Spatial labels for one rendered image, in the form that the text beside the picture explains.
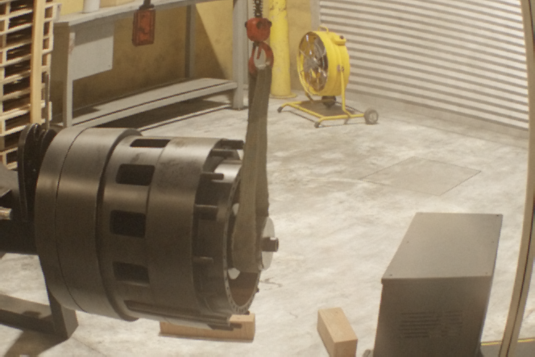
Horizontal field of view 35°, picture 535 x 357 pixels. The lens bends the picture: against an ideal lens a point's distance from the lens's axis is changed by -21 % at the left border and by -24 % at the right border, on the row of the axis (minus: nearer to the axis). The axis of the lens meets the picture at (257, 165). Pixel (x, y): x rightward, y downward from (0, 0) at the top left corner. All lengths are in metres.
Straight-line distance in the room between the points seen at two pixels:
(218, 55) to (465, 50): 2.62
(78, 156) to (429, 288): 1.00
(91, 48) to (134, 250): 4.92
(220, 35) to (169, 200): 6.87
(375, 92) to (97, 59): 2.63
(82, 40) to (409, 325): 5.18
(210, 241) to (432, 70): 5.97
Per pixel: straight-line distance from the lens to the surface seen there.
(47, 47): 6.25
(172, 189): 2.47
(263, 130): 2.58
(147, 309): 2.56
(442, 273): 2.39
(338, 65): 7.84
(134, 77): 8.56
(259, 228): 2.59
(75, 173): 2.57
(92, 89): 8.22
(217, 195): 2.50
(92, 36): 7.31
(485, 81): 7.99
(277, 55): 8.88
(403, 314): 2.42
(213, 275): 2.49
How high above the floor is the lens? 1.70
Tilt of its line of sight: 15 degrees down
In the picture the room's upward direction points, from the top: 1 degrees counter-clockwise
